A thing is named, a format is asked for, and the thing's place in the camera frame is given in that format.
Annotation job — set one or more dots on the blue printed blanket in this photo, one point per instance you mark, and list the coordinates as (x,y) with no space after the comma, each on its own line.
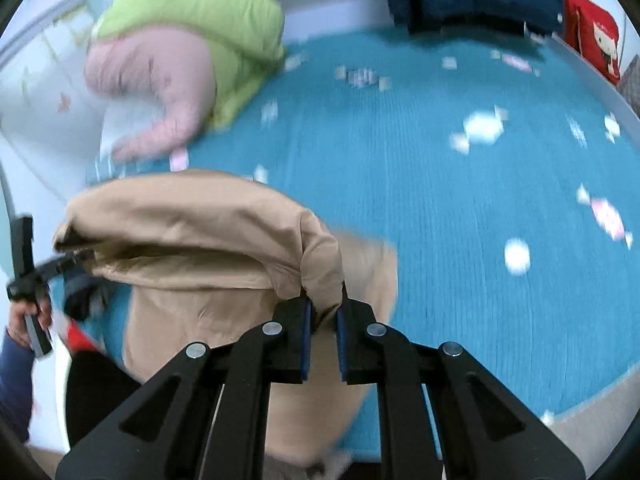
(425,220)

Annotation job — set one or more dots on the green puffer jacket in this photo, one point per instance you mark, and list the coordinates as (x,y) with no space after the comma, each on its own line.
(210,20)

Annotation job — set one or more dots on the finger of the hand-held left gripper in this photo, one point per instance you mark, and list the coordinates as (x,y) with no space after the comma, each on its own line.
(62,261)

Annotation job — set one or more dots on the person's left forearm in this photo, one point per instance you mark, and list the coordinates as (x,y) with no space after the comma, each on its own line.
(15,385)

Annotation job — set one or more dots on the pink garment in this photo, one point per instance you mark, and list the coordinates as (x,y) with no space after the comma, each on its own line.
(150,70)

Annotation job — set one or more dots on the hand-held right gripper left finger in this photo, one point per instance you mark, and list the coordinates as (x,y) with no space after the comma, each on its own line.
(305,342)

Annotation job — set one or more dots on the beige garment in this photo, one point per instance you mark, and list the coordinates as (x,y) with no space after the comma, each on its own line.
(200,240)

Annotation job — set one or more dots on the person's black clothing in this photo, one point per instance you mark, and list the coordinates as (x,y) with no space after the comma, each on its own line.
(97,395)

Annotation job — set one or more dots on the white cloth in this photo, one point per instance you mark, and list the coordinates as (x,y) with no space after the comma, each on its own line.
(125,122)

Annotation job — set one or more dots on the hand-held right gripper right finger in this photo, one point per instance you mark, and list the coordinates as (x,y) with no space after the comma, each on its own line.
(342,345)

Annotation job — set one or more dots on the person's left hand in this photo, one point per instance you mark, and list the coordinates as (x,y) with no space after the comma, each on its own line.
(20,316)

